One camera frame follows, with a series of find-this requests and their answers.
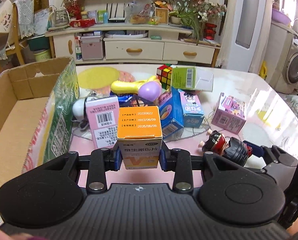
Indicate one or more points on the cream tv cabinet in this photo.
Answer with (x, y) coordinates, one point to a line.
(163, 44)

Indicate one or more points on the light blue cartoon box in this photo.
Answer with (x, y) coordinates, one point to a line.
(193, 114)

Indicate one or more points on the pink storage case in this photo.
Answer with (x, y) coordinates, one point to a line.
(92, 47)

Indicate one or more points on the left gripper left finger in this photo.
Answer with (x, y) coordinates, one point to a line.
(101, 161)

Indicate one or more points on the red black doll figure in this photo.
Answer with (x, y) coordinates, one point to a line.
(232, 148)

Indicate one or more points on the red berry bouquet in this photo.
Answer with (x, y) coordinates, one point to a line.
(74, 8)

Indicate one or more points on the blue long box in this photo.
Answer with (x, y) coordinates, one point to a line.
(171, 112)

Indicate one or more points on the wooden chair with cloth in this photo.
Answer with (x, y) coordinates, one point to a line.
(16, 25)

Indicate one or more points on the yellow purple toy microphone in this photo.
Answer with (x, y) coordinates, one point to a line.
(149, 89)

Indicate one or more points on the pink barcode box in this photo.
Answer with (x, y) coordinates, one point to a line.
(103, 116)

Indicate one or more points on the dark folding cube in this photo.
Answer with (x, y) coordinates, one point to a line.
(133, 100)

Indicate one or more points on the green waste bin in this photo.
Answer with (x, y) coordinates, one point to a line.
(42, 55)

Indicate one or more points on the orange vitamin box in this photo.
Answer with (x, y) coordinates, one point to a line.
(139, 136)

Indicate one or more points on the rubiks cube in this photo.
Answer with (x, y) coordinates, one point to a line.
(164, 74)

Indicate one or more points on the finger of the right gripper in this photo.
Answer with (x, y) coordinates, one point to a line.
(253, 149)

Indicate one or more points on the green white box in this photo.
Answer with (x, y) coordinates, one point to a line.
(192, 78)

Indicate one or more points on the washing machine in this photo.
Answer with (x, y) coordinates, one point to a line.
(281, 58)

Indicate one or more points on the pink purple toy box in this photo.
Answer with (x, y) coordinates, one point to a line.
(230, 113)

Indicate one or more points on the large cardboard box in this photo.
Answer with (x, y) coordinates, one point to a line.
(36, 102)

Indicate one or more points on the red snack box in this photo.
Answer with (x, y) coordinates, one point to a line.
(83, 23)

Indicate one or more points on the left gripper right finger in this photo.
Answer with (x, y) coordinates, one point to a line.
(179, 162)

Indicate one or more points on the white egg toy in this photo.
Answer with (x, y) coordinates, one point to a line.
(78, 109)

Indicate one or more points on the plastic snack bag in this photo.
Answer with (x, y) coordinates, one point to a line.
(138, 11)

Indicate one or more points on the glass teapot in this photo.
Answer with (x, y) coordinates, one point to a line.
(59, 17)

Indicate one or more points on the potted flower plant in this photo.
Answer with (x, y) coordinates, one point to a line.
(196, 13)

